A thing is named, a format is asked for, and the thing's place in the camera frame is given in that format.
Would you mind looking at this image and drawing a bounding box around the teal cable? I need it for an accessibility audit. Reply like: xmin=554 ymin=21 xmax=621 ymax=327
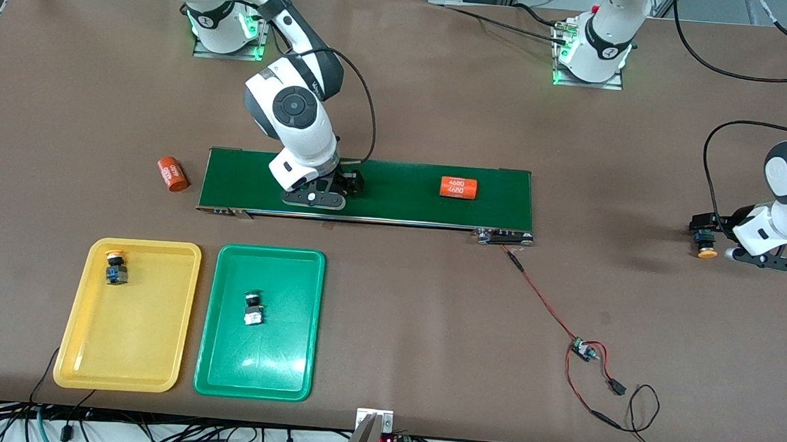
xmin=31 ymin=407 xmax=53 ymax=442

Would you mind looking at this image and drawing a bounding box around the yellow push button switch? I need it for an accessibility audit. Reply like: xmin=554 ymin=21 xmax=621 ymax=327
xmin=103 ymin=249 xmax=132 ymax=286
xmin=690 ymin=229 xmax=720 ymax=261

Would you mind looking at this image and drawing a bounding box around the red black power lead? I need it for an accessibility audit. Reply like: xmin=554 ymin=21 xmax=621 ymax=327
xmin=561 ymin=340 xmax=665 ymax=436

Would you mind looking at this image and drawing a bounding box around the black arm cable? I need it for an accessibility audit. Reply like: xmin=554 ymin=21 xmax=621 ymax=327
xmin=261 ymin=25 xmax=383 ymax=166
xmin=658 ymin=0 xmax=787 ymax=235

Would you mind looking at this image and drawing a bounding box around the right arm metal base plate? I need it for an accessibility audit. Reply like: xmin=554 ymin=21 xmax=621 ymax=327
xmin=192 ymin=0 xmax=276 ymax=63

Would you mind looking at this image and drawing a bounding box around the yellow plastic tray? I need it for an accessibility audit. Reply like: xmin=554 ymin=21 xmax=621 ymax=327
xmin=52 ymin=234 xmax=203 ymax=396

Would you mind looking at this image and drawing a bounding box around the small metal table bracket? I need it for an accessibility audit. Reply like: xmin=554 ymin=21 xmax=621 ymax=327
xmin=355 ymin=407 xmax=395 ymax=435

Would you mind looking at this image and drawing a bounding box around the green push button switch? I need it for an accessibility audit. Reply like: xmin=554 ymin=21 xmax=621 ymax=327
xmin=242 ymin=291 xmax=267 ymax=328

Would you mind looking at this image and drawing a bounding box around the green plastic tray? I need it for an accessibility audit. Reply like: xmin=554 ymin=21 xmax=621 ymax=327
xmin=192 ymin=242 xmax=327 ymax=404

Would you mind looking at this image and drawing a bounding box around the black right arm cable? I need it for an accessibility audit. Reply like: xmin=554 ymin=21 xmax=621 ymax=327
xmin=261 ymin=25 xmax=383 ymax=166

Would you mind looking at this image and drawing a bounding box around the red black motor wire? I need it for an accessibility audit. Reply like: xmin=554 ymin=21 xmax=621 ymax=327
xmin=494 ymin=244 xmax=591 ymax=346

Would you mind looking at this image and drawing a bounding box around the thin black cable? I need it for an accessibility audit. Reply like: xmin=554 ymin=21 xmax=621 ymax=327
xmin=29 ymin=346 xmax=62 ymax=407

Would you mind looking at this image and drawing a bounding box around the small controller circuit board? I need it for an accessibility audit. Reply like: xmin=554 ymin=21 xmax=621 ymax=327
xmin=568 ymin=336 xmax=599 ymax=363

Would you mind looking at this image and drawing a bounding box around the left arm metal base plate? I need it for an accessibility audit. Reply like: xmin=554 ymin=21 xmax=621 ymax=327
xmin=551 ymin=19 xmax=629 ymax=91

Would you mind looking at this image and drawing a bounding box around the green conveyor belt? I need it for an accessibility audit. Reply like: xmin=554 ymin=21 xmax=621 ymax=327
xmin=195 ymin=147 xmax=539 ymax=248

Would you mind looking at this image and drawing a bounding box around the black base supply cable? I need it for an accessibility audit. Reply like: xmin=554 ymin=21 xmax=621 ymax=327
xmin=439 ymin=0 xmax=571 ymax=44

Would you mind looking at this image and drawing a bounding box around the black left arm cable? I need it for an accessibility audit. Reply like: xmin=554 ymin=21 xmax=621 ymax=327
xmin=658 ymin=0 xmax=787 ymax=235

